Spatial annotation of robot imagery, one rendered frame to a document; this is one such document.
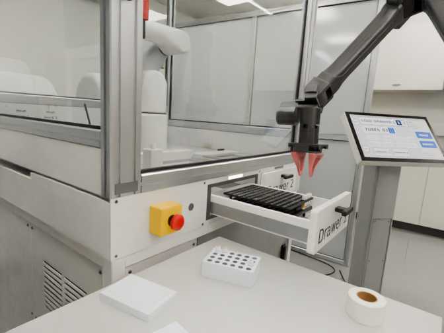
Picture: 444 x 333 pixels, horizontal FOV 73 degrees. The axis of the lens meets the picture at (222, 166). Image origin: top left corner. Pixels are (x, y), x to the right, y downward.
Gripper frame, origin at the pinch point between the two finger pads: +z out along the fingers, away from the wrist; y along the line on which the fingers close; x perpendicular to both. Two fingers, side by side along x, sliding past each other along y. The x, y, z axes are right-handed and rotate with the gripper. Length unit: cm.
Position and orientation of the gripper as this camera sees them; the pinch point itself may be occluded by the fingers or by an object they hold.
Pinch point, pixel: (305, 174)
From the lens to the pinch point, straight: 94.5
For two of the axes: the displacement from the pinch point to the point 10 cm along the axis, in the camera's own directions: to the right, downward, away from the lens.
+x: 6.3, -0.6, 7.7
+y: 7.7, 1.1, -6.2
